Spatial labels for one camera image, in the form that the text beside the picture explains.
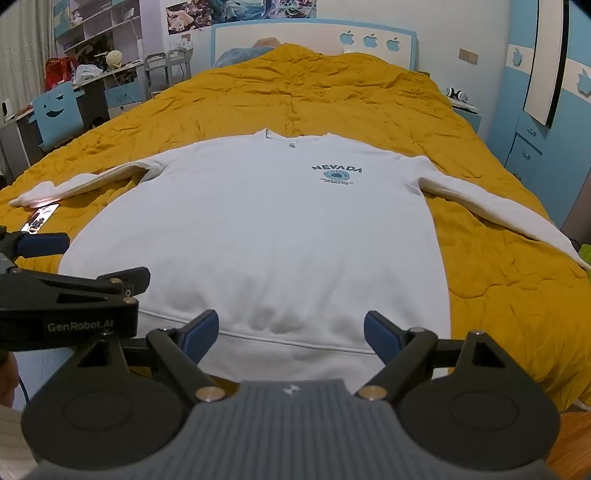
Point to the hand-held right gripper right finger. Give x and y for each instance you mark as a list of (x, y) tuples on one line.
[(379, 333)]

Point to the smartphone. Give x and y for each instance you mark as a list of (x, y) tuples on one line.
[(40, 218)]

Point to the blue and white wardrobe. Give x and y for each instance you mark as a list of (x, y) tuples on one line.
[(517, 138)]

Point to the white printed sweatshirt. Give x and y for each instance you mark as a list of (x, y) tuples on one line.
[(258, 221)]

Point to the white shelf unit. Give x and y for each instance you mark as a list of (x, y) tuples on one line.
[(99, 27)]

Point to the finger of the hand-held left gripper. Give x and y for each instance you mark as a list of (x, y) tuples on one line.
[(111, 282), (44, 244)]

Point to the tan wall switch plate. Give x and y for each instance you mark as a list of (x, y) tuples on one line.
[(468, 55)]

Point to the white wall socket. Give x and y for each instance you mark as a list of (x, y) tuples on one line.
[(181, 44)]

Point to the wall poster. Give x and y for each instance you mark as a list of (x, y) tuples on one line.
[(231, 14)]

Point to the blue pillow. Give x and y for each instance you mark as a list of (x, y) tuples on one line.
[(235, 56)]

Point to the white skull figure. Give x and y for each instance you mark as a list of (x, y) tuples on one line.
[(114, 59)]

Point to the blue and white headboard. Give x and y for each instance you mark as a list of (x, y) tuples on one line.
[(314, 34)]

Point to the black framed mirror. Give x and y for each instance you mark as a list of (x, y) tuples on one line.
[(545, 60)]

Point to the grey metal rack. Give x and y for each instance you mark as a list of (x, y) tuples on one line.
[(167, 74)]

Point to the white desk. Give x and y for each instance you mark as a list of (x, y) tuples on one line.
[(18, 138)]

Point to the red bag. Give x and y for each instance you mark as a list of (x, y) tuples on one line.
[(59, 71)]

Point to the tan fuzzy cushion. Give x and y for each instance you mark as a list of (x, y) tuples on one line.
[(267, 42)]

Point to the black and white striped thing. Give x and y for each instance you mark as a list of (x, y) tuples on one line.
[(457, 94)]

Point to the small white device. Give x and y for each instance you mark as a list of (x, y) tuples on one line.
[(6, 110)]

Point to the white plastic bag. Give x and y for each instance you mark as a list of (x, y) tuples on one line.
[(87, 73)]

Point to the blue nightstand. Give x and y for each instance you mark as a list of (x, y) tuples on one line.
[(468, 120)]

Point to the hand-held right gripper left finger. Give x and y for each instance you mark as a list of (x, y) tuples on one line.
[(203, 331)]

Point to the blue cutout chair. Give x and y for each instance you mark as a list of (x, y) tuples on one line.
[(57, 115)]

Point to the green cloth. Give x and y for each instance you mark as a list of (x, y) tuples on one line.
[(585, 256)]

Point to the mustard yellow quilt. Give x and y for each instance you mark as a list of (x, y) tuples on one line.
[(323, 92)]

